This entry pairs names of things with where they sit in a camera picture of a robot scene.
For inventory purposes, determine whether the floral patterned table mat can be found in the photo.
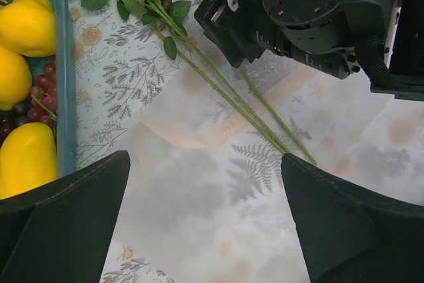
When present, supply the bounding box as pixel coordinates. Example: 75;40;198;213
0;0;424;283

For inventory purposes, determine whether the yellow lemon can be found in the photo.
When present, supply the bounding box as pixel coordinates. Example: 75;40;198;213
1;45;32;111

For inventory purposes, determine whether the pink flower bouquet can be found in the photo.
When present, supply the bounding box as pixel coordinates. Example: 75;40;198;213
61;0;319;166

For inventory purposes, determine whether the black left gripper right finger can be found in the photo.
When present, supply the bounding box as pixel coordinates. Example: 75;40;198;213
281;154;423;282

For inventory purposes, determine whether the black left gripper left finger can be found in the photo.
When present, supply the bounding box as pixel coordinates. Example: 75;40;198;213
1;150;131;283

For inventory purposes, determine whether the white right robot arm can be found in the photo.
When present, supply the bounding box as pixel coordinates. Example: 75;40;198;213
194;0;423;101

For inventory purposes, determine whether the white wrapping paper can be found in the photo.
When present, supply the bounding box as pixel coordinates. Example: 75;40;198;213
101;55;423;282

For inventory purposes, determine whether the dark red grape bunch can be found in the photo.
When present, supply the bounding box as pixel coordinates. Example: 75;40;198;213
0;60;59;144

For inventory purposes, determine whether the teal plastic fruit tray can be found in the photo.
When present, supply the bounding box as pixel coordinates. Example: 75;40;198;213
51;0;76;177

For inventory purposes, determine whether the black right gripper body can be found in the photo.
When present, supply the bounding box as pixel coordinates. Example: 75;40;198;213
194;0;396;80

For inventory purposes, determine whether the yellow mango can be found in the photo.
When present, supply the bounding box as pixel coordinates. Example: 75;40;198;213
1;123;58;199

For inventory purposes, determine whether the yellow bell pepper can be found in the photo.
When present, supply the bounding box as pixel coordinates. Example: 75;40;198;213
1;0;56;58

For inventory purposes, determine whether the cream printed ribbon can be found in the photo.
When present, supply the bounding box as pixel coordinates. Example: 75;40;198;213
140;66;316;149

